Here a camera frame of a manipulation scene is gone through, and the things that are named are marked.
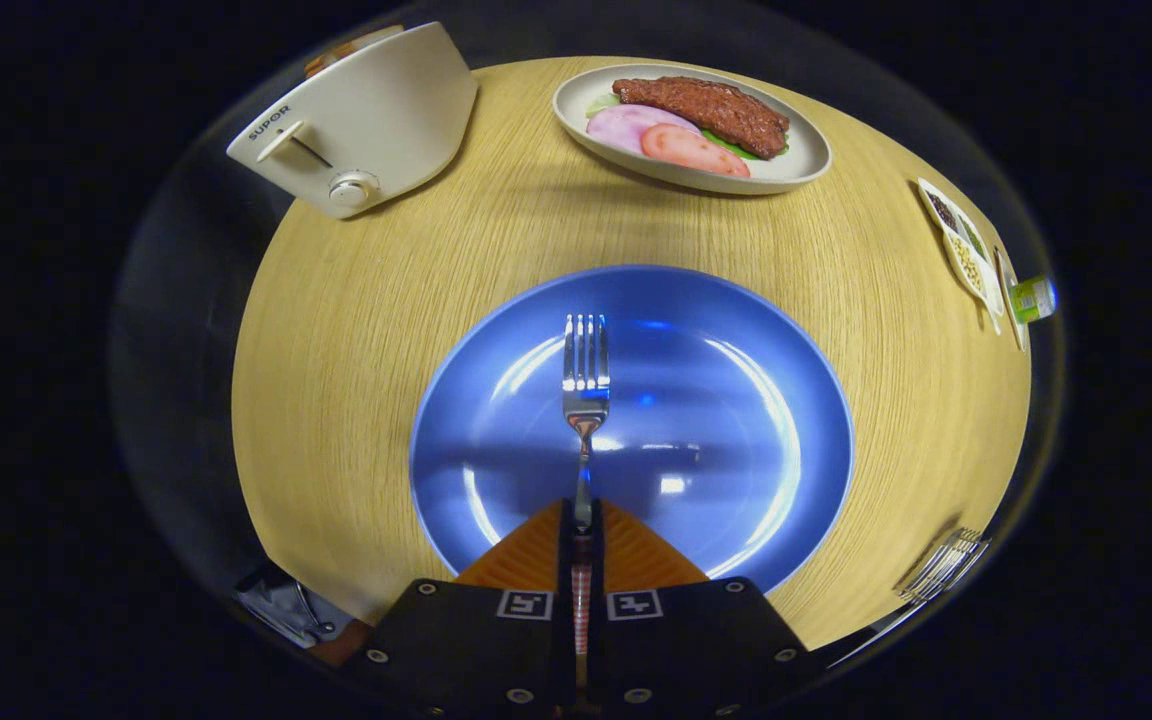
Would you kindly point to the toasted bread slice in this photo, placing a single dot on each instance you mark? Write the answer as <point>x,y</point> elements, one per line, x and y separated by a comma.
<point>336,55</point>

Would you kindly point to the brown meat piece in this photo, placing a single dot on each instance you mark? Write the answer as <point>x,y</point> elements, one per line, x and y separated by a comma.
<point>706,108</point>

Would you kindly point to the dark red beans pile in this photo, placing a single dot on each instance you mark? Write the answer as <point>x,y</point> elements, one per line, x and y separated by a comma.
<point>941,210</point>

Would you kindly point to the blue round plate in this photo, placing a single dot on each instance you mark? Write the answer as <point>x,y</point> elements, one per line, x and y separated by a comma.
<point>716,430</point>

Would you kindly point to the grey fabric item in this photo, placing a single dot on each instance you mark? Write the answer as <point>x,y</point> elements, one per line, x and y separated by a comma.
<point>281,610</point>

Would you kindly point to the small white dish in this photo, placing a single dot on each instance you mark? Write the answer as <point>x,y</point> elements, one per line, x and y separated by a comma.
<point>1011,325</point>

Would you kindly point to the pink ham slice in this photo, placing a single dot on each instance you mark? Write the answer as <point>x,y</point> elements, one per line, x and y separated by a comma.
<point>621,128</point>

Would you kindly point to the green label bottle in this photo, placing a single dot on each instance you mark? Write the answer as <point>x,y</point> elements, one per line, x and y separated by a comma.
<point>1034,298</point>

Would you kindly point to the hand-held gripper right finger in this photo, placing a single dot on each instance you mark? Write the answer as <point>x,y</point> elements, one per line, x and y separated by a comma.
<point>598,555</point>

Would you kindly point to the red sausage slice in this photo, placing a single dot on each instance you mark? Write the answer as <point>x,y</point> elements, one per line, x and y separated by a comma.
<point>691,150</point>

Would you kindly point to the white divided dish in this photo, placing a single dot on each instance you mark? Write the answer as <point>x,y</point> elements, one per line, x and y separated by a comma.
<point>988,292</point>

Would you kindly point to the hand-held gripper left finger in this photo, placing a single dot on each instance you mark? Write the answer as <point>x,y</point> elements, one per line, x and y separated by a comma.
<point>566,550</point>

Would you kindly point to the green beans pile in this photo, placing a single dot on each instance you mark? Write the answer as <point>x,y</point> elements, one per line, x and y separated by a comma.
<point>974,238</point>

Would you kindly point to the white oval plate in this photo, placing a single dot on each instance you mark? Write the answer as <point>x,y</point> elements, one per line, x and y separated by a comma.
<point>796,160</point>

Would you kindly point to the yellow beans pile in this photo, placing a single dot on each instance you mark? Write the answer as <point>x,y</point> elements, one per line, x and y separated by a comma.
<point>966,265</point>

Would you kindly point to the green lettuce leaf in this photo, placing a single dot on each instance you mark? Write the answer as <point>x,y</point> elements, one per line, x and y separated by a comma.
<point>736,148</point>

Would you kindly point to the white toaster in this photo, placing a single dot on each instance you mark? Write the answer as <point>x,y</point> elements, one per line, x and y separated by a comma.
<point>386,110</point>

